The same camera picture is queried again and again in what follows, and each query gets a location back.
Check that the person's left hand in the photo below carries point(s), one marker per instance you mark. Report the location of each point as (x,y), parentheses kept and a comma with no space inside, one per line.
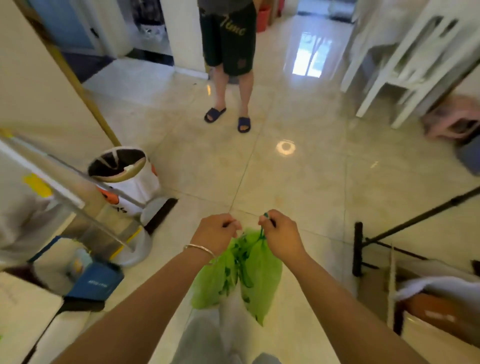
(213,232)

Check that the person's right hand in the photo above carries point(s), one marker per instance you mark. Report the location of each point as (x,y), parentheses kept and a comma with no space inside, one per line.
(283,238)

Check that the person's left fingers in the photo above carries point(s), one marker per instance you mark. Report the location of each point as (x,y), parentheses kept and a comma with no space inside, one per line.
(231,224)

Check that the person's right fingers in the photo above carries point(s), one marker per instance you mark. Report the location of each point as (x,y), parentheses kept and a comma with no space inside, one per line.
(265,223)

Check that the green plastic bag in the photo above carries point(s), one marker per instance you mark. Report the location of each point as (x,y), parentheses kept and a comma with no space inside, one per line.
(258,273)

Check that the person's right forearm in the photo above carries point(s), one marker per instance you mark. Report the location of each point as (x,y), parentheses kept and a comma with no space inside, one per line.
(348,318)

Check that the person's left forearm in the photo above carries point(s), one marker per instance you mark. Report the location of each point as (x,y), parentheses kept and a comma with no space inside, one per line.
(142,315)

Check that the white broom head black bristles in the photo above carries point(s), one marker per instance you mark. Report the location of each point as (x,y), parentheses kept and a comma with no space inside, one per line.
(157,213)

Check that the black tripod stand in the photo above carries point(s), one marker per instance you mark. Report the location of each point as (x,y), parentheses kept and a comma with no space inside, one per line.
(358,247)

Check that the dark blue slipper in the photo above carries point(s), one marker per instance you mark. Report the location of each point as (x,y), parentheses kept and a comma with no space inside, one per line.
(213,114)
(244,124)

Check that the white trash bin black liner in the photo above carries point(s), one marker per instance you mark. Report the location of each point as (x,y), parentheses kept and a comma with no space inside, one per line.
(138,183)

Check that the grey trousers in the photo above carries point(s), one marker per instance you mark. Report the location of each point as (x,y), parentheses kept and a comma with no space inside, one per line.
(210,337)

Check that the blue box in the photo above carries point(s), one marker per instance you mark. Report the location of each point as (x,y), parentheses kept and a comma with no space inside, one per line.
(95,283)

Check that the silver metal rack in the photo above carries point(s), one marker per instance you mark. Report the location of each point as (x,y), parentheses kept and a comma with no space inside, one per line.
(75,195)

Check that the white cloth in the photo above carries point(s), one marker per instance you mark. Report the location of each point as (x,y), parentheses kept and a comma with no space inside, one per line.
(438,287)

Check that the brown cardboard box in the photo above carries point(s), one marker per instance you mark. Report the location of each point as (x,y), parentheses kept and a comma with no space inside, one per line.
(442,318)

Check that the red bucket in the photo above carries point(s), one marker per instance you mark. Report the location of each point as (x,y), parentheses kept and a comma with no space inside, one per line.
(263,18)

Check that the pink plastic stool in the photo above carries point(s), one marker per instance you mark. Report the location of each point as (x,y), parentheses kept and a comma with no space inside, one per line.
(450,120)

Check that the white cardboard box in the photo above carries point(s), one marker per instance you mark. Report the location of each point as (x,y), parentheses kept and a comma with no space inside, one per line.
(26,318)

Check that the white table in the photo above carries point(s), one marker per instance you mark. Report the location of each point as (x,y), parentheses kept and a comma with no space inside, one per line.
(412,41)

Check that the blue door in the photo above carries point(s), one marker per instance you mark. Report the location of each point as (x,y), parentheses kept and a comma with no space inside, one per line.
(62,22)

